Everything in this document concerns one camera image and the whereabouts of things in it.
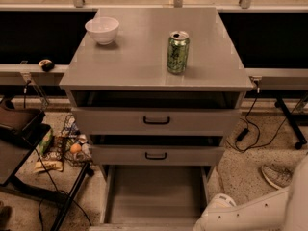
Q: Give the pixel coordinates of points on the grey drawer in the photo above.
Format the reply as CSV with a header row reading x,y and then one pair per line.
x,y
155,155
149,121
153,198

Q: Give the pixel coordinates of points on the small black round device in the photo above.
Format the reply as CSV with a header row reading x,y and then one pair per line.
x,y
46,65

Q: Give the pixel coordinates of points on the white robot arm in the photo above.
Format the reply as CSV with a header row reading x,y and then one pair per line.
x,y
286,209

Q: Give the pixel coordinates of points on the white bowl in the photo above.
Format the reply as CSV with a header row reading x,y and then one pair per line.
x,y
102,30

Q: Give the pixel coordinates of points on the black rolling stand leg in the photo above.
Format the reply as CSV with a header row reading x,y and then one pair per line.
x,y
294,121

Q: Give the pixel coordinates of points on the grey drawer cabinet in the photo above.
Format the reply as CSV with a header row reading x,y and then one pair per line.
x,y
132,71

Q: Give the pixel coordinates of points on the green soda can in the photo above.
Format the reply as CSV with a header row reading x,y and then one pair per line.
x,y
178,51

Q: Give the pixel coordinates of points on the black side table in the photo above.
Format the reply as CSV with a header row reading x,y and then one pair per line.
x,y
21,132

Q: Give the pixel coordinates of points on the orange ball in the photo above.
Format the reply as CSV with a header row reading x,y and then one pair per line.
x,y
75,148

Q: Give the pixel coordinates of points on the grey middle drawer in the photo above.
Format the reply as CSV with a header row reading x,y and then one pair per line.
x,y
155,155

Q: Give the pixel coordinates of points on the grey bottom drawer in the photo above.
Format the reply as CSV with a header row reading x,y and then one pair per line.
x,y
153,198

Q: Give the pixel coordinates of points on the wire basket with snacks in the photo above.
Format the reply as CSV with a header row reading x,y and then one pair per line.
x,y
72,135

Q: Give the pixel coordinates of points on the grey top drawer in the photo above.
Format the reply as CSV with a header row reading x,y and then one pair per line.
x,y
149,121

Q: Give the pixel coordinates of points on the grey sneaker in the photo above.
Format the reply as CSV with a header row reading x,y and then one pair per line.
x,y
279,178

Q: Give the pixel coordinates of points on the snack bag on floor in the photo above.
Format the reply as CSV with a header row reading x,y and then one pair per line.
x,y
48,165

